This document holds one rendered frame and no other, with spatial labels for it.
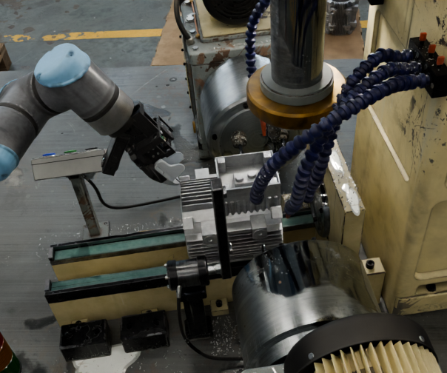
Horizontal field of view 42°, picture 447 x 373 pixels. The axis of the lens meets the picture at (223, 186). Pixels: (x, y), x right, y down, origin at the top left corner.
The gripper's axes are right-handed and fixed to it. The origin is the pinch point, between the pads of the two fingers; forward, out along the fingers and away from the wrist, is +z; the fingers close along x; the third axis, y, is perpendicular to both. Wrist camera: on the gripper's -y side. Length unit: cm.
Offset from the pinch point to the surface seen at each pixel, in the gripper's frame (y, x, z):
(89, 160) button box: -16.9, 12.1, -8.1
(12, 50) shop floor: -144, 258, 43
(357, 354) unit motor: 31, -59, -12
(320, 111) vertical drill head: 36.2, -14.4, -8.1
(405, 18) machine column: 55, -7, -9
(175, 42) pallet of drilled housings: -44, 217, 83
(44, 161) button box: -25.2, 12.8, -13.9
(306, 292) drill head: 21.4, -38.3, 2.9
